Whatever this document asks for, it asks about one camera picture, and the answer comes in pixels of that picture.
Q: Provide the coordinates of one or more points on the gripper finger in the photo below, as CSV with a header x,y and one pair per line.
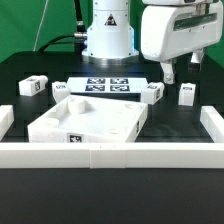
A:
x,y
196,61
168,71

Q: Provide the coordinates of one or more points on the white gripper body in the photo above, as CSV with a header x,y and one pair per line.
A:
x,y
171,28

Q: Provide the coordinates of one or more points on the white square tabletop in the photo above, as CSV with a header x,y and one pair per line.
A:
x,y
81,119

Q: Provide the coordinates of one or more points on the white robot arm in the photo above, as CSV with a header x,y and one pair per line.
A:
x,y
110,38

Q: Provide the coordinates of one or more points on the white sheet with markers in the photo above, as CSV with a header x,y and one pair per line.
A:
x,y
105,85

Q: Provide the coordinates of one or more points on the white U-shaped fence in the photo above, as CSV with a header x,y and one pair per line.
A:
x,y
111,155

